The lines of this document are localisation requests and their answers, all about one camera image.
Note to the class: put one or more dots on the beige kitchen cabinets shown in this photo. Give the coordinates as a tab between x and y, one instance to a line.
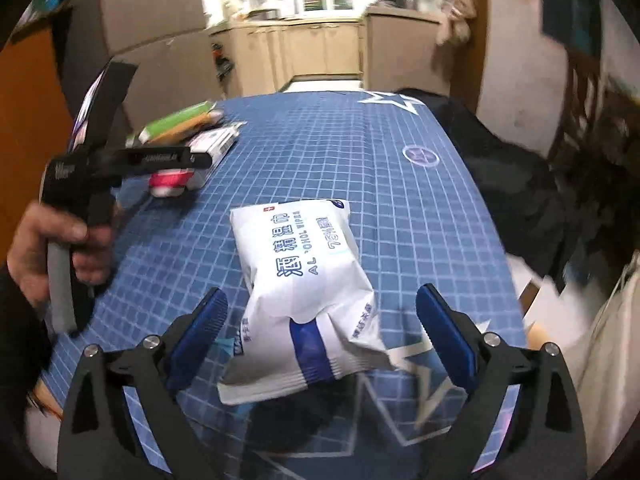
385	49

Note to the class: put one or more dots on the person left hand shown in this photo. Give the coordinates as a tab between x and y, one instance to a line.
42	224

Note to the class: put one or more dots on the green white medicine box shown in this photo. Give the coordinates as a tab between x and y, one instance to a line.
134	141

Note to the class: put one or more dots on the orange wooden cabinet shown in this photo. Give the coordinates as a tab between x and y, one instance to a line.
35	123

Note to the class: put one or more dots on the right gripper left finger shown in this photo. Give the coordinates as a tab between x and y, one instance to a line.
98	439

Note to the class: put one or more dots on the white red medicine box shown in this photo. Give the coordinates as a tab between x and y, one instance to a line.
212	146

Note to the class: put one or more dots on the hanging cloth bag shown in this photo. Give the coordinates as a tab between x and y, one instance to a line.
454	29

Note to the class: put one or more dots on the white blue wipes packet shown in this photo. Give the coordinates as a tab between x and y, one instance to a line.
311	315

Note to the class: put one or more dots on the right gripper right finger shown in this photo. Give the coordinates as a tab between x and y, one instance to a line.
545	438

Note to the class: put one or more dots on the black cloth covered chair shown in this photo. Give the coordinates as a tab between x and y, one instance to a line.
533	219

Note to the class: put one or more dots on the grey refrigerator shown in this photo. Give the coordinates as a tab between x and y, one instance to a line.
165	39

